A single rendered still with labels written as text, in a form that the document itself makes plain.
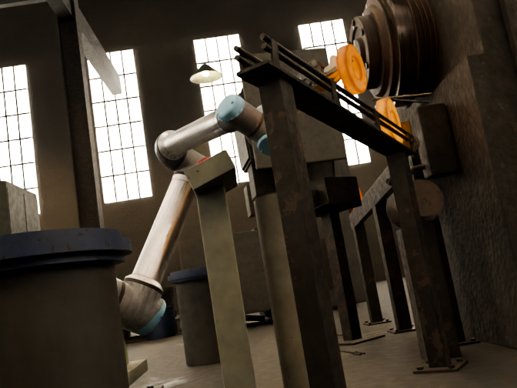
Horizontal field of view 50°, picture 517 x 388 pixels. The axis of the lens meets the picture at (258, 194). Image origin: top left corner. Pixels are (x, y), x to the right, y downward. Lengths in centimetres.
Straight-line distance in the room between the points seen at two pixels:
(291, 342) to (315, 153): 357
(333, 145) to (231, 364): 372
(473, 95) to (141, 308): 129
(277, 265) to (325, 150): 355
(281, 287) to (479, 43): 98
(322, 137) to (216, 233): 362
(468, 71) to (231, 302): 100
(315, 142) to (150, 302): 307
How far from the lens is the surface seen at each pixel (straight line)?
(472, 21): 190
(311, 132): 486
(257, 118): 173
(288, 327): 135
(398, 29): 207
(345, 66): 171
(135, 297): 204
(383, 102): 166
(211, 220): 132
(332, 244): 253
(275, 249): 135
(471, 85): 180
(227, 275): 131
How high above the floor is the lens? 30
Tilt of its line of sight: 9 degrees up
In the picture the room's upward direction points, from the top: 9 degrees counter-clockwise
